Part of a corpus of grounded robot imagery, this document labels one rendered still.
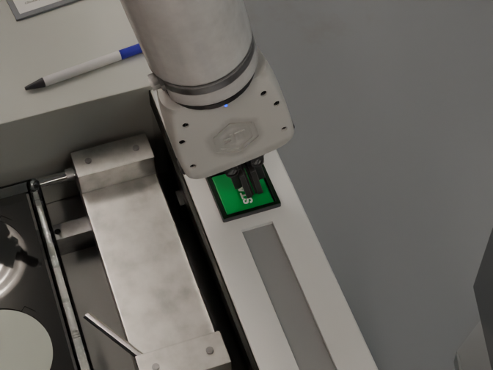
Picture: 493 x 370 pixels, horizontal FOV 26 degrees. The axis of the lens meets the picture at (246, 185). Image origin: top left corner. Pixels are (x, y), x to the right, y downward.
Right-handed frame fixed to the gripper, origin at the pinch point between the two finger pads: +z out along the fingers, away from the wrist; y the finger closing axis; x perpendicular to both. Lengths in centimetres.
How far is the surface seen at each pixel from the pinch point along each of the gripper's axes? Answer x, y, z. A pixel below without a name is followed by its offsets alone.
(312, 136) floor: 75, 19, 105
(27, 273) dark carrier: 1.7, -22.6, 4.2
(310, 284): -11.4, 1.4, 3.2
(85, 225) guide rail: 8.8, -17.1, 10.5
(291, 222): -4.7, 2.1, 3.3
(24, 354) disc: -6.6, -24.6, 3.8
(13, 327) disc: -3.6, -25.0, 3.7
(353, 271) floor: 41, 15, 104
